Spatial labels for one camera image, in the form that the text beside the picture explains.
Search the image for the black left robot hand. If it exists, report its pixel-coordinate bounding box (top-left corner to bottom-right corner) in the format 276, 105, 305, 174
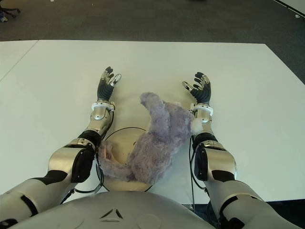
96, 66, 122, 102

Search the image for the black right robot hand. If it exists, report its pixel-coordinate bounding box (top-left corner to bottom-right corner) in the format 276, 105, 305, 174
182, 71, 213, 105

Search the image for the purple plush bunny doll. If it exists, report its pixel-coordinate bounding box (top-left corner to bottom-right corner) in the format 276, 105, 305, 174
97, 92, 203, 185

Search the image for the white plate with black rim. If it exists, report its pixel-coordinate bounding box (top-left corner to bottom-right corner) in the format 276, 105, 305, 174
101, 128, 155, 192

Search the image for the silver robot torso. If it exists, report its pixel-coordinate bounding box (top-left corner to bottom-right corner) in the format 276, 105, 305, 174
14, 189, 215, 229

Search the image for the black office chair base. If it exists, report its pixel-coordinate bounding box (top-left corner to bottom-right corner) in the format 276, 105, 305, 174
2, 6, 21, 18

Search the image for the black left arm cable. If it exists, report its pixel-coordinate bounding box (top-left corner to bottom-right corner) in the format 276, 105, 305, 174
59, 112, 115, 206

